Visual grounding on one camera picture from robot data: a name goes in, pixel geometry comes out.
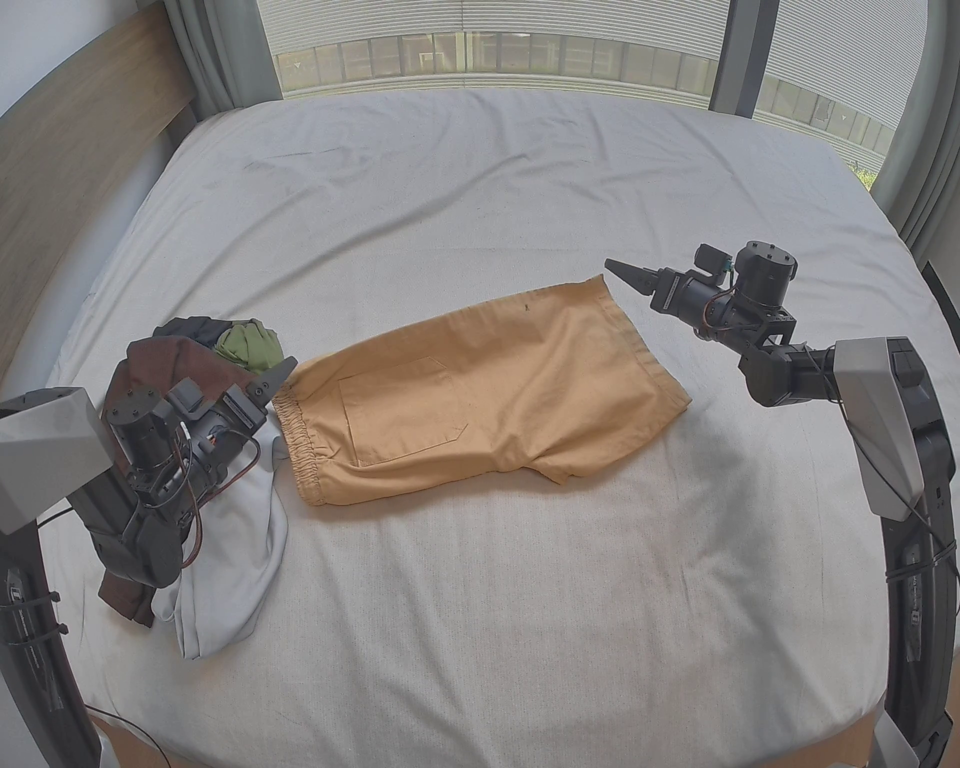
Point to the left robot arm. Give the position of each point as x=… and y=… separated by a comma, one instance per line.
x=45, y=450

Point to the grey-green curtain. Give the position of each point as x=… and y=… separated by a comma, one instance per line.
x=926, y=112
x=225, y=52

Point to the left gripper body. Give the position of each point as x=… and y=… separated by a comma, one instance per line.
x=225, y=442

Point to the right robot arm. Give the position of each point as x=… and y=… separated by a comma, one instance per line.
x=877, y=420

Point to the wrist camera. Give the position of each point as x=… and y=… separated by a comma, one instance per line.
x=186, y=397
x=711, y=261

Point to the white garment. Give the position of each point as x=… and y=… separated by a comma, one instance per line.
x=240, y=555

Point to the window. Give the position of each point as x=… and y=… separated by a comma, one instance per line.
x=525, y=45

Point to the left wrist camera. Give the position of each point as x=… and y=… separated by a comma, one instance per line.
x=186, y=397

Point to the bed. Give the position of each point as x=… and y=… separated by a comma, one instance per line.
x=480, y=187

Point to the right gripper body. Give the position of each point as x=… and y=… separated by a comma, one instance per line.
x=682, y=296

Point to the brown garment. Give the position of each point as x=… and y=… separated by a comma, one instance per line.
x=172, y=360

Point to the tan shorts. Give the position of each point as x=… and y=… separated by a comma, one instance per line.
x=487, y=375

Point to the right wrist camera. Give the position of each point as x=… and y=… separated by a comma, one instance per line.
x=711, y=261

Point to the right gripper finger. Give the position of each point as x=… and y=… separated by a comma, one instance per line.
x=641, y=279

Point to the green garment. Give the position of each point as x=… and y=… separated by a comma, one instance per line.
x=251, y=345

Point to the black garment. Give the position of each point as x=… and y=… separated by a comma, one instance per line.
x=187, y=328

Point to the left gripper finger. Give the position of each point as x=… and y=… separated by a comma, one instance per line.
x=274, y=381

